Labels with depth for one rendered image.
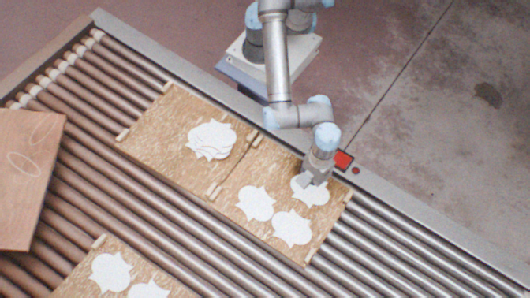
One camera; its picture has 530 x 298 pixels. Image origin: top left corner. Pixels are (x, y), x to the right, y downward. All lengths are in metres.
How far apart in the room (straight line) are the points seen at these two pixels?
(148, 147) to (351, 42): 1.97
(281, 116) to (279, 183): 0.38
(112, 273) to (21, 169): 0.46
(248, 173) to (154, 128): 0.40
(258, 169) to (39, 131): 0.77
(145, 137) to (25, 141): 0.40
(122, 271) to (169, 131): 0.55
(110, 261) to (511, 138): 2.50
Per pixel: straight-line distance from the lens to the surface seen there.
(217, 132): 2.12
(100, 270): 1.96
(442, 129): 3.54
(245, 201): 2.02
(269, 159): 2.11
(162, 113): 2.21
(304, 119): 1.78
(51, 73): 2.41
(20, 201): 2.01
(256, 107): 2.25
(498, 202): 3.43
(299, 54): 2.38
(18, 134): 2.13
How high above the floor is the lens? 2.77
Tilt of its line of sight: 60 degrees down
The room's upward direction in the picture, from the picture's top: 9 degrees clockwise
